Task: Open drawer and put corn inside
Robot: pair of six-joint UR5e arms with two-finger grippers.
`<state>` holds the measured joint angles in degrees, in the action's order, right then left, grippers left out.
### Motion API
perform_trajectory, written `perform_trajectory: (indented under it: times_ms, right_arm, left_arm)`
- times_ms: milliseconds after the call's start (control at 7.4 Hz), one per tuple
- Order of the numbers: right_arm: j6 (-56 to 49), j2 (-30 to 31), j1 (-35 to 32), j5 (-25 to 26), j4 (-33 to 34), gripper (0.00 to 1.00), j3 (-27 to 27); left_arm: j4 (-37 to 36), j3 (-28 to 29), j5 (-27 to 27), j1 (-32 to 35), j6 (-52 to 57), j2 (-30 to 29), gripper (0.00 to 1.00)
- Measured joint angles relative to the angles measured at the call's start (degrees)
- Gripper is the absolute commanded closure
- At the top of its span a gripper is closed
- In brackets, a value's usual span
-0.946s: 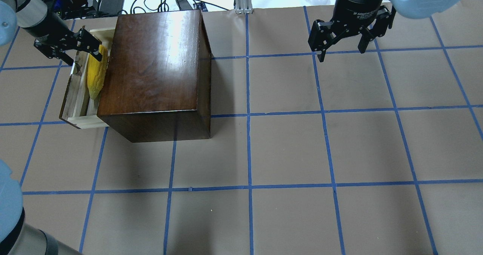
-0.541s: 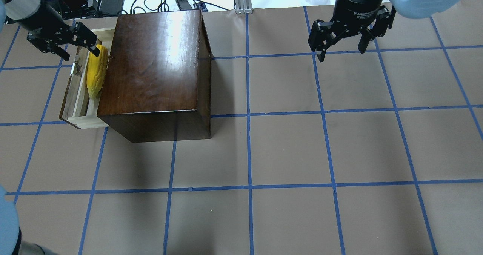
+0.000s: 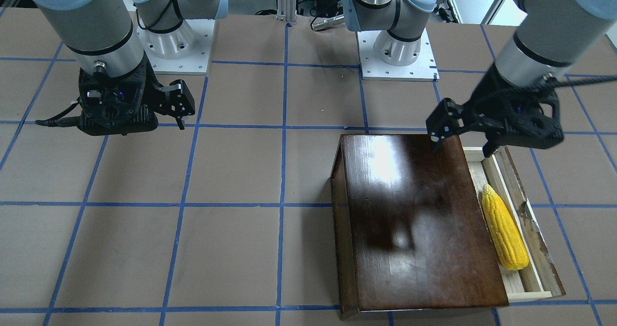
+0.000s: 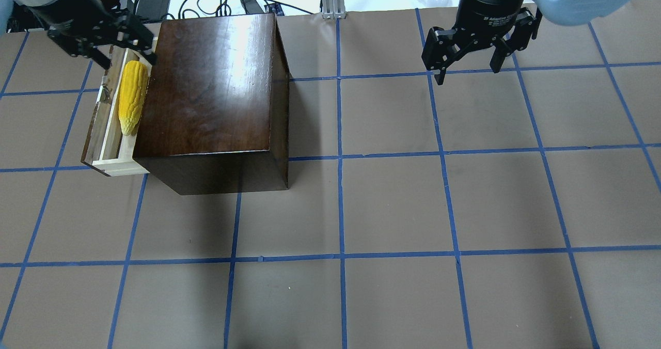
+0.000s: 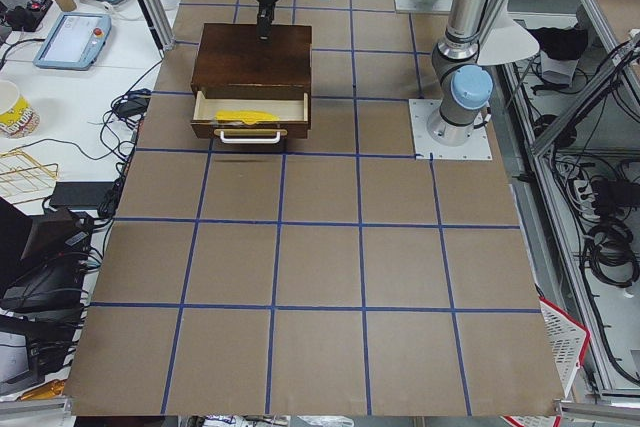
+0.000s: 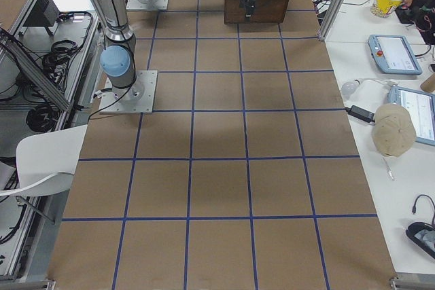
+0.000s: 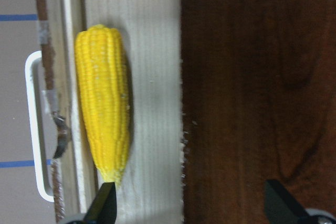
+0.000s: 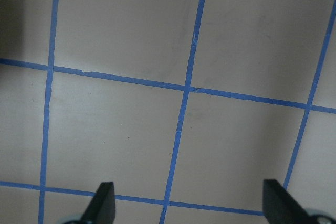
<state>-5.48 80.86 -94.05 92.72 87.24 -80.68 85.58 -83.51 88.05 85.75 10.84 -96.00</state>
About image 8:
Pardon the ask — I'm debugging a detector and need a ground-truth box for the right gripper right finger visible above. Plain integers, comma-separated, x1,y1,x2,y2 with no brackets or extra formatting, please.
262,179,328,224

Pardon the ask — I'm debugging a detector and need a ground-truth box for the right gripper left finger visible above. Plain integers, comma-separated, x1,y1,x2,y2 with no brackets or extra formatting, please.
80,182,116,224

